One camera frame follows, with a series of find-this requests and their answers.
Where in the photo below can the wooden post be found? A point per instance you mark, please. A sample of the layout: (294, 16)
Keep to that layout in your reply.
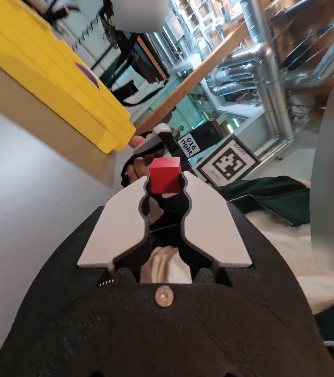
(199, 76)

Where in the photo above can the person's clothed torso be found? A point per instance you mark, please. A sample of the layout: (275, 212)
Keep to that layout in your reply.
(287, 259)

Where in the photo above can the black framed marker sign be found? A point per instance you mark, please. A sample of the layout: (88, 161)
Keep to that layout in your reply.
(228, 160)

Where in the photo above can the purple tape roll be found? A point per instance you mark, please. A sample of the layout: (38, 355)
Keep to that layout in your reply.
(90, 76)

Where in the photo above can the red cube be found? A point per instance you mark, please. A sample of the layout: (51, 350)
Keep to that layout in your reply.
(164, 176)

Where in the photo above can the person's right hand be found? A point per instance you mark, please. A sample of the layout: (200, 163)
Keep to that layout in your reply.
(139, 170)

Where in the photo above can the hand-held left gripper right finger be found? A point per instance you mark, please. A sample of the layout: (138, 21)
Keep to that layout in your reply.
(214, 232)

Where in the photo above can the yellow plastic bin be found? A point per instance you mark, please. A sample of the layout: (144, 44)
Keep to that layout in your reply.
(37, 59)

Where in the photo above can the black standing desk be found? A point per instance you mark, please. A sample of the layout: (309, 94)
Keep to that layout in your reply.
(146, 67)

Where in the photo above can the silver ventilation ducts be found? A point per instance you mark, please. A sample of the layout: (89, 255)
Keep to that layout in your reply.
(270, 73)

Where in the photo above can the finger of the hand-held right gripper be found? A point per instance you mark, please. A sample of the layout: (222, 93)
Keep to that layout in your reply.
(155, 137)

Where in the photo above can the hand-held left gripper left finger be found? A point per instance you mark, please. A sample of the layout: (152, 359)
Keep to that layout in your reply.
(116, 232)

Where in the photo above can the person's right forearm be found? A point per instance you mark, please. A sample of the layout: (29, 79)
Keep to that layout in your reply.
(267, 194)

